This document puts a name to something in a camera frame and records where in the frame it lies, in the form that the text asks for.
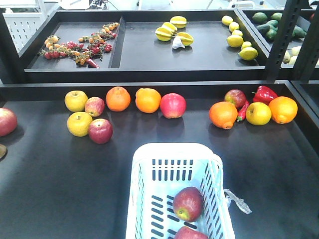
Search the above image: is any light blue plastic basket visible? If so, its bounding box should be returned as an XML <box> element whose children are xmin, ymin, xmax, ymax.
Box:
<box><xmin>126</xmin><ymin>143</ymin><xmax>235</xmax><ymax>239</ymax></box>

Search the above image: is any orange back far left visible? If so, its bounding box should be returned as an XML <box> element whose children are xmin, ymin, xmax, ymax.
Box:
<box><xmin>106</xmin><ymin>86</ymin><xmax>131</xmax><ymax>112</ymax></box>

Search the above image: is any dark red apple left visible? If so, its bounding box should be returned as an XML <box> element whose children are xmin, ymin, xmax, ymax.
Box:
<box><xmin>88</xmin><ymin>119</ymin><xmax>113</xmax><ymax>144</ymax></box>

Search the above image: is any dark red apple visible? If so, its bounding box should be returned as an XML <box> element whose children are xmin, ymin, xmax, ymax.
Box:
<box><xmin>224</xmin><ymin>89</ymin><xmax>246</xmax><ymax>108</ymax></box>
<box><xmin>88</xmin><ymin>119</ymin><xmax>113</xmax><ymax>144</ymax></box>

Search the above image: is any orange left of group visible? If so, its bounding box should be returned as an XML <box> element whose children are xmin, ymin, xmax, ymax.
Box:
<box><xmin>209</xmin><ymin>101</ymin><xmax>238</xmax><ymax>129</ymax></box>

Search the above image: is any orange of group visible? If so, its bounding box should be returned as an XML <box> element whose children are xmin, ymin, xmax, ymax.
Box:
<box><xmin>209</xmin><ymin>101</ymin><xmax>238</xmax><ymax>129</ymax></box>
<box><xmin>268</xmin><ymin>96</ymin><xmax>298</xmax><ymax>124</ymax></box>

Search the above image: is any small pink apple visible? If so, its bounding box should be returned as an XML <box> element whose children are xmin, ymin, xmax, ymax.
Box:
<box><xmin>84</xmin><ymin>97</ymin><xmax>105</xmax><ymax>117</ymax></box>

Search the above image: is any white garlic bulb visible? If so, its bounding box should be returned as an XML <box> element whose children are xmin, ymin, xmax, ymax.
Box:
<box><xmin>172</xmin><ymin>36</ymin><xmax>185</xmax><ymax>49</ymax></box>

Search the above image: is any dark red apple behind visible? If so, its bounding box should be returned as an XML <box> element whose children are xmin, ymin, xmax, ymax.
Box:
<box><xmin>224</xmin><ymin>89</ymin><xmax>246</xmax><ymax>108</ymax></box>

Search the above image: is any yellow apple front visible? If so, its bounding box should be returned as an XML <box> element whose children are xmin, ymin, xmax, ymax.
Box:
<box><xmin>67</xmin><ymin>112</ymin><xmax>93</xmax><ymax>137</ymax></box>

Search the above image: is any yellow apple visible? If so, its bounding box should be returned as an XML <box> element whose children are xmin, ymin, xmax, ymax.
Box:
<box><xmin>67</xmin><ymin>112</ymin><xmax>93</xmax><ymax>137</ymax></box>
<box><xmin>64</xmin><ymin>90</ymin><xmax>88</xmax><ymax>113</ymax></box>

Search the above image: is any red chili pepper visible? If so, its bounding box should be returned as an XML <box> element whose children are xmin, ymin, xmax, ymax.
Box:
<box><xmin>236</xmin><ymin>100</ymin><xmax>250</xmax><ymax>122</ymax></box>

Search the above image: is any black wooden display stand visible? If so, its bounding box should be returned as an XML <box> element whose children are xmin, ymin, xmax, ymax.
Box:
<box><xmin>0</xmin><ymin>10</ymin><xmax>319</xmax><ymax>239</ymax></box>

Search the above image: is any yellow apple back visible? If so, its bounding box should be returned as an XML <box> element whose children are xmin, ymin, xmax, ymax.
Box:
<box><xmin>64</xmin><ymin>90</ymin><xmax>88</xmax><ymax>113</ymax></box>

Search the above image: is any yellow orange fruit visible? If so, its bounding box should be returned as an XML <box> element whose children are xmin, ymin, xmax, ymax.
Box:
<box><xmin>245</xmin><ymin>102</ymin><xmax>272</xmax><ymax>126</ymax></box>

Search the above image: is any yellow starfruit top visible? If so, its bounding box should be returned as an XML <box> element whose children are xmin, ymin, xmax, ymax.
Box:
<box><xmin>170</xmin><ymin>15</ymin><xmax>187</xmax><ymax>29</ymax></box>

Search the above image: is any cherry tomato vine cluster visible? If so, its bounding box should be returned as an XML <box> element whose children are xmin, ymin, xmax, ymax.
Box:
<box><xmin>38</xmin><ymin>22</ymin><xmax>120</xmax><ymax>69</ymax></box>

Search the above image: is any red bell pepper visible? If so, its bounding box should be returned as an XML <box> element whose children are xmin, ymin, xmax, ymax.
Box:
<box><xmin>253</xmin><ymin>86</ymin><xmax>278</xmax><ymax>105</ymax></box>

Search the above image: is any clear plastic tag strip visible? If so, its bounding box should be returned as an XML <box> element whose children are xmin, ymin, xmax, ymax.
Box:
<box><xmin>223</xmin><ymin>189</ymin><xmax>252</xmax><ymax>215</ymax></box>

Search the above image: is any orange right of group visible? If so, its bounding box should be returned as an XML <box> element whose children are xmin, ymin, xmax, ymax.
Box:
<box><xmin>268</xmin><ymin>96</ymin><xmax>298</xmax><ymax>124</ymax></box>

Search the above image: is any brown round object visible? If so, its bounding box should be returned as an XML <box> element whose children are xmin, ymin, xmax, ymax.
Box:
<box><xmin>0</xmin><ymin>144</ymin><xmax>7</xmax><ymax>159</ymax></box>

